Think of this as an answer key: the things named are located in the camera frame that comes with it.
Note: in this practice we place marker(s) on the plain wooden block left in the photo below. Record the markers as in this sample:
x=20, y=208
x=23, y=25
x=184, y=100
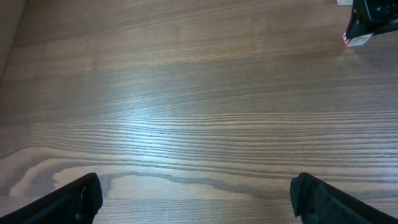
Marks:
x=344, y=2

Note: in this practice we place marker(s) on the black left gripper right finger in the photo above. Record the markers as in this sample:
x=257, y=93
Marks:
x=318, y=202

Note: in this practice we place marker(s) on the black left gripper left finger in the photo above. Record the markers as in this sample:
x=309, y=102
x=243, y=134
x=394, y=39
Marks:
x=77, y=202

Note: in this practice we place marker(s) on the wooden block number one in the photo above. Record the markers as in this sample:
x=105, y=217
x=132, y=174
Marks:
x=357, y=41

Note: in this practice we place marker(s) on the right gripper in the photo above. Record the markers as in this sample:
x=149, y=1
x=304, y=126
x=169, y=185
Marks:
x=372, y=17

